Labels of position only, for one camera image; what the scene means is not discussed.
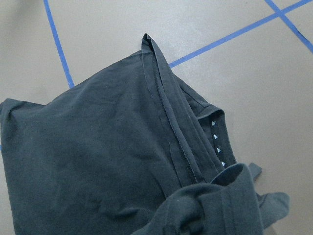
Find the black graphic t-shirt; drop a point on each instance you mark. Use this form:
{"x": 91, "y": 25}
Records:
{"x": 132, "y": 150}

